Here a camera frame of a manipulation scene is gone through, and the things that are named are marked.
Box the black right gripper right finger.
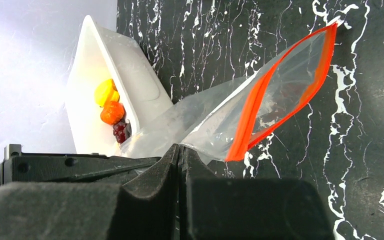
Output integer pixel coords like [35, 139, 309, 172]
[179, 147, 334, 240]

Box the yellow bell pepper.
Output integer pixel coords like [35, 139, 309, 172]
[94, 78, 120, 107]

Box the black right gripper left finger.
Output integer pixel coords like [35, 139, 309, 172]
[0, 144, 180, 240]

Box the red grape bunch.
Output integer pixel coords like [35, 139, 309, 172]
[112, 120, 132, 144]

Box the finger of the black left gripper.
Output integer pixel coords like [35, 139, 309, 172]
[0, 144, 160, 186]

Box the white plastic bin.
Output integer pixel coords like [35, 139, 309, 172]
[65, 15, 173, 156]

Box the clear zip top bag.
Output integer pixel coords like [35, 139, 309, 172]
[118, 22, 338, 162]

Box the orange tangerine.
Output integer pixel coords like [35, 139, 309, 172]
[100, 101, 126, 125]

